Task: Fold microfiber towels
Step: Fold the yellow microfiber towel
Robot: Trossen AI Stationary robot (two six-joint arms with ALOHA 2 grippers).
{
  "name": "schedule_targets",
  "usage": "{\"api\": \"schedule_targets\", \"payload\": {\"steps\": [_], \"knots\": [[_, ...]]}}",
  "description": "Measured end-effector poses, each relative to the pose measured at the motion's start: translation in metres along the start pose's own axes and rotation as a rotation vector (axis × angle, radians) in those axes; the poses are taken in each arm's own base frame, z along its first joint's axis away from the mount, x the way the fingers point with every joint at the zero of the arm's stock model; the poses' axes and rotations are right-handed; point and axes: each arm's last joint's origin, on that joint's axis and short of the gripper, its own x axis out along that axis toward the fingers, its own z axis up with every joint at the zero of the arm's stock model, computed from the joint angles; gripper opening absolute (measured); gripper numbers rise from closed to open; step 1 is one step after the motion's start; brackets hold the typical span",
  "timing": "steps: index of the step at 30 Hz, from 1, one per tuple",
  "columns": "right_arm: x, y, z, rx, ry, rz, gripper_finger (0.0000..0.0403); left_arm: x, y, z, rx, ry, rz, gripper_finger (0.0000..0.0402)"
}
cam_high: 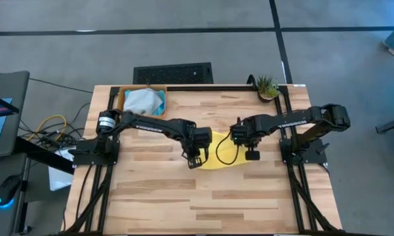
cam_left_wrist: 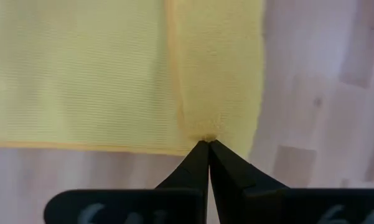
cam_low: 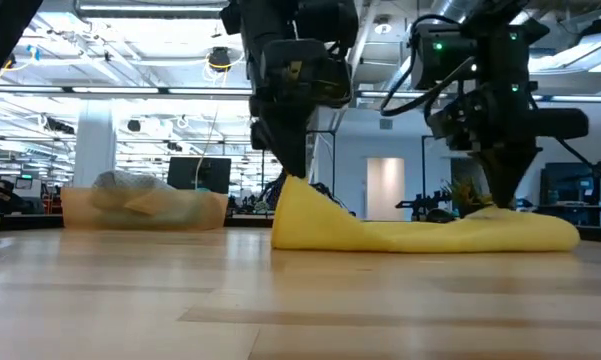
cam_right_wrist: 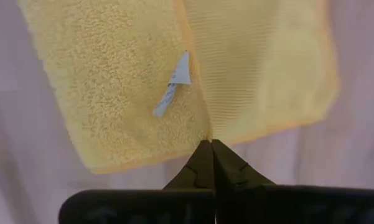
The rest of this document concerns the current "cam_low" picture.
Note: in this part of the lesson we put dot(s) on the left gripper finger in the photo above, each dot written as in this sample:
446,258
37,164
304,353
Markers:
290,145

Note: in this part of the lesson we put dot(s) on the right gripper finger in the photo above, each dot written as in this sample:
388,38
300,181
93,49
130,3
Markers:
505,170

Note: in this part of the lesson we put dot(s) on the yellow microfiber towel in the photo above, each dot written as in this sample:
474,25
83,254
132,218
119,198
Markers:
430,237

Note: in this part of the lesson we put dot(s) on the grey waffle microfiber towel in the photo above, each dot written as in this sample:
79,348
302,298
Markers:
125,182

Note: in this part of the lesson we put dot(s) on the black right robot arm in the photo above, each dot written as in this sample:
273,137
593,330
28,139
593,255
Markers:
500,60

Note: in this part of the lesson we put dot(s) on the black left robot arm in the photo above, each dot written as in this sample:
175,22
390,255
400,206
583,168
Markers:
5,50

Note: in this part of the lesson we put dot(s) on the small potted green plant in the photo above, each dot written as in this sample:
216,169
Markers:
462,192

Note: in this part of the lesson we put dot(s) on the dark wide monitor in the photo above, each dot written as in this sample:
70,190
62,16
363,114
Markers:
570,182

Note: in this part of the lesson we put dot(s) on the black metal rack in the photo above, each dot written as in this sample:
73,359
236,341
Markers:
422,170

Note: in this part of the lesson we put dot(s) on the black robot equipment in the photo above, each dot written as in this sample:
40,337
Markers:
420,205

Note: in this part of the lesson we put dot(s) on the black computer monitor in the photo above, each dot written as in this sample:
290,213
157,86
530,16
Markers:
200,175

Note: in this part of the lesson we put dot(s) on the white building column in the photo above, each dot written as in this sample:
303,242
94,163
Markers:
95,145

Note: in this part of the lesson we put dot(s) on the wooden tray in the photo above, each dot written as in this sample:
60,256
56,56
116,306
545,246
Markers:
80,215

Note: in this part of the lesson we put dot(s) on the black desk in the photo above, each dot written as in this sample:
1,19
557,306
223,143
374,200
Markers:
25,221

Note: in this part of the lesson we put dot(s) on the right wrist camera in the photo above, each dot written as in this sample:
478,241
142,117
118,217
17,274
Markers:
442,55

